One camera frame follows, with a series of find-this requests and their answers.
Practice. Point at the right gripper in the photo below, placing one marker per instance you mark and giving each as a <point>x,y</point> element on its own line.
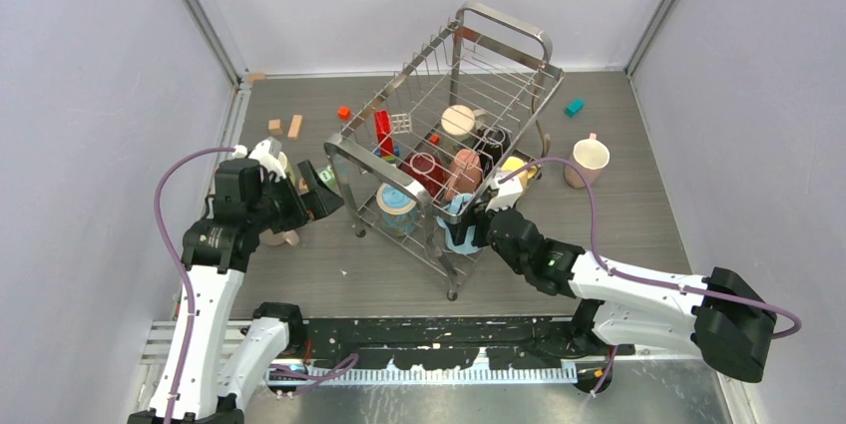
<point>475,215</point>

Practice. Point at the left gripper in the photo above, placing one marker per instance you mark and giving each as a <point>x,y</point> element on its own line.
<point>317,203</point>

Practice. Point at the light blue faceted mug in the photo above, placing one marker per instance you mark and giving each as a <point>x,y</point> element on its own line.
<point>455,242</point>

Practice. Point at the iridescent pink mug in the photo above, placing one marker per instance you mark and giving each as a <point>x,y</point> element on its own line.
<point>271,238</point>

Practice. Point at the pale yellow faceted mug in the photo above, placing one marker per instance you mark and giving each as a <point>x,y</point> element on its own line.
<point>287,167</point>

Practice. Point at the pink faceted mug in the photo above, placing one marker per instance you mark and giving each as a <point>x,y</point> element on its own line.
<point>589,157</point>

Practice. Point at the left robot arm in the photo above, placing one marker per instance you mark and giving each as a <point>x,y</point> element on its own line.
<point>198,385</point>

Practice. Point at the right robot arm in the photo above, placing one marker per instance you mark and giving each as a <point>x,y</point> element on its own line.
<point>716,318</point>

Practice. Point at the green toy cube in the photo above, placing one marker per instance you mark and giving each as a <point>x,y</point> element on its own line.
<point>327,176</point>

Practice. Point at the salmon pink mug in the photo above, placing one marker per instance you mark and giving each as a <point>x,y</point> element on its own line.
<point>465,174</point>

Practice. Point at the blue butterfly mug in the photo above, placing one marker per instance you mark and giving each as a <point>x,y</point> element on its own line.
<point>398,213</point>

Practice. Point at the dark red mug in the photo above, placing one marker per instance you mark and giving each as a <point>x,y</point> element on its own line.
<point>427,170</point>

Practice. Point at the long wooden block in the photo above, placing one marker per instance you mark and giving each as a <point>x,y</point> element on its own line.
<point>295,127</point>

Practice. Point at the small wooden cube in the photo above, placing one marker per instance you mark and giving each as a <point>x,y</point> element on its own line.
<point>275,127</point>

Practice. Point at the black mug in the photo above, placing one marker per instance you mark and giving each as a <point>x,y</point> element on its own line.
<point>491,146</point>

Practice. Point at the small orange cube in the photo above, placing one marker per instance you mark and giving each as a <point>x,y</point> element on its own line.
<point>344,113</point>

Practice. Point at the cream mug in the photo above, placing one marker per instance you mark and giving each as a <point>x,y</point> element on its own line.
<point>461,123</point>

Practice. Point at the red block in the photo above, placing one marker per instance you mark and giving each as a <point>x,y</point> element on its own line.
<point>383,128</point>

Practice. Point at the teal block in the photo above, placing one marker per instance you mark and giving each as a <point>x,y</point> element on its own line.
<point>574,107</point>

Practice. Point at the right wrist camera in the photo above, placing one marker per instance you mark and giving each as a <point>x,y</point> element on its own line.
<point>505,188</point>

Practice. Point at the steel wire dish rack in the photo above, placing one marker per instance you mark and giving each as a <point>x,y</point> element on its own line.
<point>482,58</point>

